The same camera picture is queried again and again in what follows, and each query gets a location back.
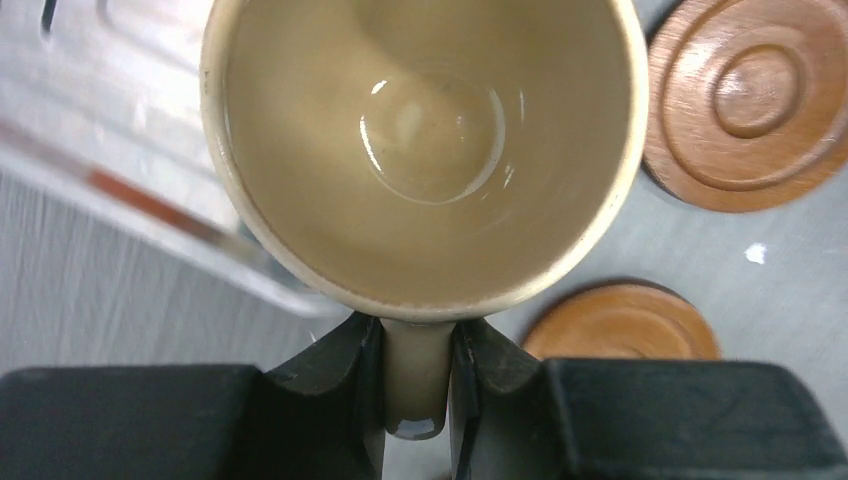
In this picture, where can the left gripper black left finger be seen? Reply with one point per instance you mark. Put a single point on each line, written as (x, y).
(317, 416)

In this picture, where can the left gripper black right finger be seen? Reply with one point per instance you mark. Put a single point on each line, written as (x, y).
(515, 417)

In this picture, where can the beige mug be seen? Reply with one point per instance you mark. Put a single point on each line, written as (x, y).
(425, 162)

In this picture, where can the metal tray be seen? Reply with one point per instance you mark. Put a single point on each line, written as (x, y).
(100, 106)

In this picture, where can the brown coaster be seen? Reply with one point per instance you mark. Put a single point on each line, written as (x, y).
(625, 320)
(748, 106)

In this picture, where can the brown coaster centre right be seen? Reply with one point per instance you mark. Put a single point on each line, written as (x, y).
(748, 106)

